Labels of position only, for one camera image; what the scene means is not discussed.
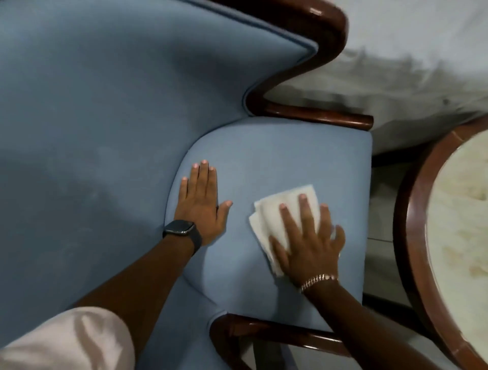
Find gold chain bracelet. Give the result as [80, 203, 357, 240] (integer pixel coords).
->
[299, 273, 339, 294]

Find person's left hand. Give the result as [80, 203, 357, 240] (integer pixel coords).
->
[174, 160, 233, 246]

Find person's right hand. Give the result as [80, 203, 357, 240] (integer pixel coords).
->
[269, 194, 346, 289]

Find black smartwatch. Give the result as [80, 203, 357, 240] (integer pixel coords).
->
[162, 220, 203, 255]

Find blue upholstered wooden armchair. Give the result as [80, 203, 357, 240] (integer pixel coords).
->
[0, 0, 374, 370]

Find light pink shirt sleeve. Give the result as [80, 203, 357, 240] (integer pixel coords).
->
[0, 307, 136, 370]

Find person's right forearm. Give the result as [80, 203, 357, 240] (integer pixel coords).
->
[303, 280, 443, 370]

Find person's left forearm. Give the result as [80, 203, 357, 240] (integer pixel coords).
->
[72, 233, 196, 361]

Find round marble top wooden table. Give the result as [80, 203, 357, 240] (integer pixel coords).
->
[393, 114, 488, 370]

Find white cloth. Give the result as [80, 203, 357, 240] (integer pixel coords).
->
[249, 184, 336, 278]

